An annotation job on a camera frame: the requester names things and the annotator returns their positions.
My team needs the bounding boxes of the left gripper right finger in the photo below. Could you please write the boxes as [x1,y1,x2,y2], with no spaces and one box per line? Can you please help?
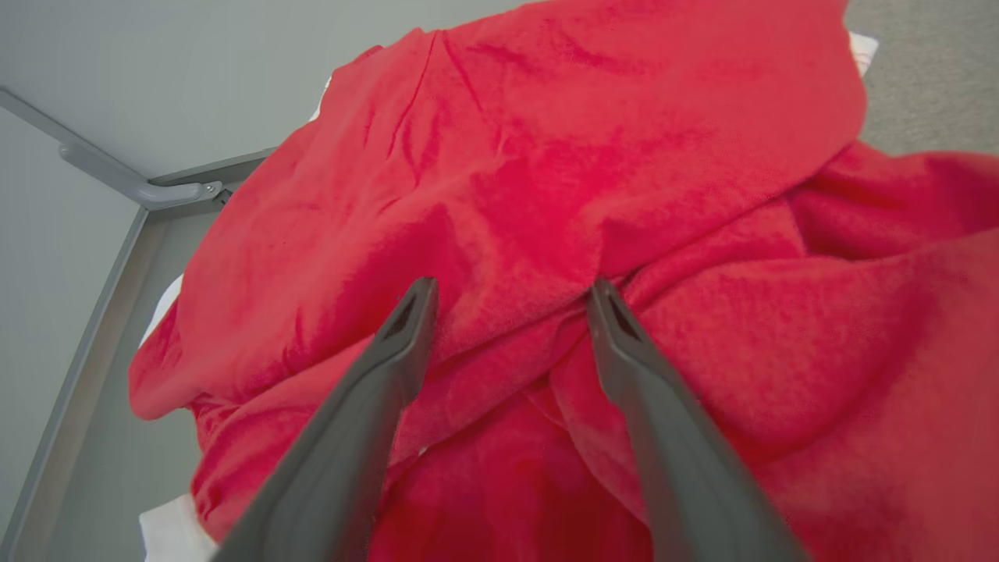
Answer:
[585,279,810,562]

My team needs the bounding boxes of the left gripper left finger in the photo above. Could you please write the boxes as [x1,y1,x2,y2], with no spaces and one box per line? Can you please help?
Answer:
[212,277,440,562]

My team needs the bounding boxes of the red Bulls jersey white sleeves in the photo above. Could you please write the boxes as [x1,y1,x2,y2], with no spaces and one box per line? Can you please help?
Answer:
[139,31,999,562]

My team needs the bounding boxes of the red shorts with white stripe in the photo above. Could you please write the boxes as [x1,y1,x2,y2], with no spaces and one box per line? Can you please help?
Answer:
[129,0,869,426]

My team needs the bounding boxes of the grey metal frame bar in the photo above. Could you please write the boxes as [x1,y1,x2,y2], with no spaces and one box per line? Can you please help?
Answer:
[0,87,278,562]

